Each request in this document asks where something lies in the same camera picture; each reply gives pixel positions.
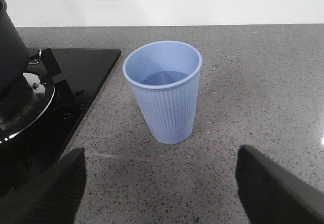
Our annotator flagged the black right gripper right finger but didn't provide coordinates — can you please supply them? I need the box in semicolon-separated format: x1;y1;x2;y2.
235;145;323;223

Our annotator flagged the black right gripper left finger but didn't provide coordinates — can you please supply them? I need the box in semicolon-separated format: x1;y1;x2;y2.
1;148;86;223

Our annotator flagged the light blue ribbed cup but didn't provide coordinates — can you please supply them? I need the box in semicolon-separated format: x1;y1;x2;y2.
123;41;203;144

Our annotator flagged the black pot support grate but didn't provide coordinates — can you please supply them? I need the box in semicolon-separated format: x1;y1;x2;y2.
1;48;75;147

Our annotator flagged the dark blue cooking pot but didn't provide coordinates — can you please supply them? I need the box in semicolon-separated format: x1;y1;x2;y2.
1;0;29;97

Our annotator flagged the black gas burner head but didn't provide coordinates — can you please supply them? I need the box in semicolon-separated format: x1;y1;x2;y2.
0;78;38;123

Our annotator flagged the black glass gas stove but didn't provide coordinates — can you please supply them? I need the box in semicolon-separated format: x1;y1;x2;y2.
1;48;120;196

